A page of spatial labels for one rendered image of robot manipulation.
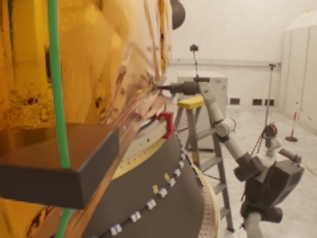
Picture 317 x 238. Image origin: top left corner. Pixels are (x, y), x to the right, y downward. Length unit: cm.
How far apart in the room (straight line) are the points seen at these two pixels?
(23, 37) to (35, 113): 6
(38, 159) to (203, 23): 833
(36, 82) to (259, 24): 874
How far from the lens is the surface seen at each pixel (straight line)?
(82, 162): 16
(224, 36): 851
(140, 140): 76
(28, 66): 19
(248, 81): 879
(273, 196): 154
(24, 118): 20
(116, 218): 75
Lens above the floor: 199
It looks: 16 degrees down
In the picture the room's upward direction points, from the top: straight up
